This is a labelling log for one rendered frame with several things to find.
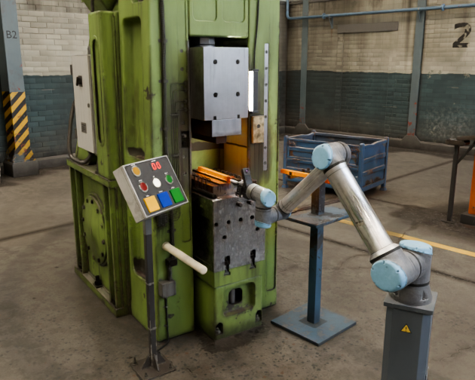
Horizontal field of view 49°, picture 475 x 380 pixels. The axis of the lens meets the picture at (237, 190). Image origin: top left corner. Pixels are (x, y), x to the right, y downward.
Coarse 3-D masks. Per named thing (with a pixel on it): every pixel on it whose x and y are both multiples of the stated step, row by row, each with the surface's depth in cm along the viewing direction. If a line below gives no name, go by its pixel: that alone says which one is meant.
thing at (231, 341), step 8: (256, 328) 334; (264, 328) 335; (200, 336) 325; (232, 336) 324; (240, 336) 325; (248, 336) 325; (256, 336) 325; (264, 336) 325; (208, 344) 317; (216, 344) 316; (224, 344) 316; (232, 344) 317; (240, 344) 317; (248, 344) 317
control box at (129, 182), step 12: (120, 168) 250; (132, 168) 253; (144, 168) 259; (168, 168) 274; (120, 180) 251; (132, 180) 250; (144, 180) 256; (132, 192) 249; (144, 192) 253; (156, 192) 259; (168, 192) 266; (132, 204) 251; (144, 204) 250; (180, 204) 270; (144, 216) 248
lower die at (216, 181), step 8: (192, 176) 326; (200, 176) 321; (208, 176) 321; (192, 184) 321; (200, 184) 313; (208, 184) 306; (216, 184) 305; (224, 184) 305; (216, 192) 303; (224, 192) 306; (232, 192) 309
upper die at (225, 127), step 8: (192, 120) 310; (200, 120) 302; (216, 120) 293; (224, 120) 296; (232, 120) 299; (240, 120) 302; (192, 128) 311; (200, 128) 304; (208, 128) 296; (216, 128) 294; (224, 128) 297; (232, 128) 300; (240, 128) 303
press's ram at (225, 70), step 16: (192, 48) 288; (208, 48) 281; (224, 48) 286; (240, 48) 292; (192, 64) 291; (208, 64) 283; (224, 64) 288; (240, 64) 294; (192, 80) 293; (208, 80) 285; (224, 80) 290; (240, 80) 296; (192, 96) 296; (208, 96) 287; (224, 96) 292; (240, 96) 298; (192, 112) 298; (208, 112) 289; (224, 112) 295; (240, 112) 301
